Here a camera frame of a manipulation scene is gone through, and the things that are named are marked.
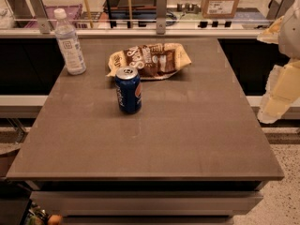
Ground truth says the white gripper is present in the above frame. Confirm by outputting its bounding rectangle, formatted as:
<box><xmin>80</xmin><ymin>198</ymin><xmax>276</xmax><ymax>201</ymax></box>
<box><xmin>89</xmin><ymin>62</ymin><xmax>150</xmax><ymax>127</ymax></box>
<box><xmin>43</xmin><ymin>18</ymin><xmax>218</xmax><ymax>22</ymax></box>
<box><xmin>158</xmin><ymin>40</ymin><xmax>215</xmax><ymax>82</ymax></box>
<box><xmin>257</xmin><ymin>0</ymin><xmax>300</xmax><ymax>124</ymax></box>

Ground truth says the blue pepsi can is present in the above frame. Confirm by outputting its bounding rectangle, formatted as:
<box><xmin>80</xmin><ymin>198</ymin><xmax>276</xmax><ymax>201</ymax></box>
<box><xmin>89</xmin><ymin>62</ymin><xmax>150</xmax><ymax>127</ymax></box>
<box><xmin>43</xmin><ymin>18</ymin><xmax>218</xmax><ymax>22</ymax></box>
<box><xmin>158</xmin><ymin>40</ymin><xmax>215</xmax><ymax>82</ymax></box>
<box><xmin>114</xmin><ymin>67</ymin><xmax>142</xmax><ymax>113</ymax></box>

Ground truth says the cardboard box with label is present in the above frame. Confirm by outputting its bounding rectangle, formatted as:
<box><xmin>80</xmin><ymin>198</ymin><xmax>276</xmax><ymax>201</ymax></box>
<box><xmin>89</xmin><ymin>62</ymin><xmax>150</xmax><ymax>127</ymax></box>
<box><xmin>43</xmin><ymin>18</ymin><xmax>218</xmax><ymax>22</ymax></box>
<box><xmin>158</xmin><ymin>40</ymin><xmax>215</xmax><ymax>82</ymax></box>
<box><xmin>201</xmin><ymin>0</ymin><xmax>240</xmax><ymax>19</ymax></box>

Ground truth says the brown and cream snack bag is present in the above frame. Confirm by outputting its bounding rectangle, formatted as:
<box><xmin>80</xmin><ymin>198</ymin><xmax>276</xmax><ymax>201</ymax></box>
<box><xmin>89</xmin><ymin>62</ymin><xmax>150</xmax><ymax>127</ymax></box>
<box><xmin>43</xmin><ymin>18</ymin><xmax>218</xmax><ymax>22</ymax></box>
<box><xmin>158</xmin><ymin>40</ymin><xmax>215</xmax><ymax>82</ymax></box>
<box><xmin>108</xmin><ymin>43</ymin><xmax>191</xmax><ymax>81</ymax></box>

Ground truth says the grey table with drawers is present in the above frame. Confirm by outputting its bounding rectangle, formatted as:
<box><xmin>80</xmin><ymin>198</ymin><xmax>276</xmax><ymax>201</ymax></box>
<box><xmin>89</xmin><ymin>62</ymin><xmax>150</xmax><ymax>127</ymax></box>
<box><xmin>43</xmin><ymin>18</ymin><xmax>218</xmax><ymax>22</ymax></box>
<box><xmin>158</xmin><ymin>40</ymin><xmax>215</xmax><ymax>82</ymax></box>
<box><xmin>7</xmin><ymin>38</ymin><xmax>283</xmax><ymax>224</ymax></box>

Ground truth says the clear plastic water bottle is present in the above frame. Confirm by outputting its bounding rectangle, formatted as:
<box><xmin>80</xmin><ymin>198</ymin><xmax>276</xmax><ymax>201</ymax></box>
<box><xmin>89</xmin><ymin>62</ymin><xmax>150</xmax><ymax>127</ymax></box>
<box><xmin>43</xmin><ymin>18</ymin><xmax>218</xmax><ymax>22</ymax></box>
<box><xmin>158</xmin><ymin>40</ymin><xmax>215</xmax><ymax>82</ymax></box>
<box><xmin>54</xmin><ymin>19</ymin><xmax>86</xmax><ymax>75</ymax></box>

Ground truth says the purple plastic crate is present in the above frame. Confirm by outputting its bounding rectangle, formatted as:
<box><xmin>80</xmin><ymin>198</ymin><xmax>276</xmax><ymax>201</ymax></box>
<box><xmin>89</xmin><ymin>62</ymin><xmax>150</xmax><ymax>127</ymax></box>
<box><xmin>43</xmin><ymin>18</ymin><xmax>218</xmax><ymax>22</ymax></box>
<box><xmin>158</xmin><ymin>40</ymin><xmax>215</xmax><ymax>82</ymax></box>
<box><xmin>25</xmin><ymin>4</ymin><xmax>83</xmax><ymax>30</ymax></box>

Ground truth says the grey metal railing post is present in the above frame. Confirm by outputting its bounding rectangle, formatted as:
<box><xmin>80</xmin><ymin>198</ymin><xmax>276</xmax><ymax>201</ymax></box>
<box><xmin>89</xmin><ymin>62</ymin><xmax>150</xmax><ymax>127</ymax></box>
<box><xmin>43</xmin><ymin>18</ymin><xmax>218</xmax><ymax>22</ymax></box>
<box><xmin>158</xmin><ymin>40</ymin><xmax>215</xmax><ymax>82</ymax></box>
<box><xmin>30</xmin><ymin>0</ymin><xmax>52</xmax><ymax>34</ymax></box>
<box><xmin>266</xmin><ymin>0</ymin><xmax>295</xmax><ymax>20</ymax></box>
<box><xmin>156</xmin><ymin>0</ymin><xmax>167</xmax><ymax>35</ymax></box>

